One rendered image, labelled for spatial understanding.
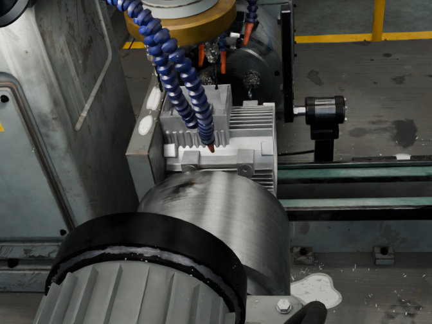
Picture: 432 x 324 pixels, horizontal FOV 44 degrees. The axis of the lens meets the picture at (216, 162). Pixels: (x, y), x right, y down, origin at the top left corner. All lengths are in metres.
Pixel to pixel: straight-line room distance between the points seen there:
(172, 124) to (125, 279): 0.56
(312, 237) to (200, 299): 0.70
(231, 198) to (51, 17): 0.39
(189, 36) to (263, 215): 0.29
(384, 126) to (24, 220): 0.92
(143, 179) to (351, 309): 0.46
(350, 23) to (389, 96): 2.20
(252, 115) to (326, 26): 2.78
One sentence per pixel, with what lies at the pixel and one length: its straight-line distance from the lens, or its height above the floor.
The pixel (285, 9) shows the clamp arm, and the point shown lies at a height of 1.25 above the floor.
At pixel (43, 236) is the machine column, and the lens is 1.04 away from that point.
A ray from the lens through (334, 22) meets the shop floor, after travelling 3.79.
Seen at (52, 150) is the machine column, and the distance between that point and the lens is 0.89.
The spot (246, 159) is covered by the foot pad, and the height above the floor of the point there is 1.07.
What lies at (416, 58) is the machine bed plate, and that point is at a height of 0.80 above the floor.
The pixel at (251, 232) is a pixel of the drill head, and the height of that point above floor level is 1.14.
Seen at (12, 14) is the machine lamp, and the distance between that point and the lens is 0.63.
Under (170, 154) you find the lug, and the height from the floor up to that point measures 1.08.
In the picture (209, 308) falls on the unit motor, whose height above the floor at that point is 1.32.
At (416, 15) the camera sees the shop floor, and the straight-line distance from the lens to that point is 3.89.
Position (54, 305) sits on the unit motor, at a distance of 0.47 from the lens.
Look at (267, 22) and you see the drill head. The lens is 1.26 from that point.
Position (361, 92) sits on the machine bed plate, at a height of 0.80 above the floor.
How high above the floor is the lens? 1.68
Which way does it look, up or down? 40 degrees down
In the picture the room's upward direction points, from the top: 8 degrees counter-clockwise
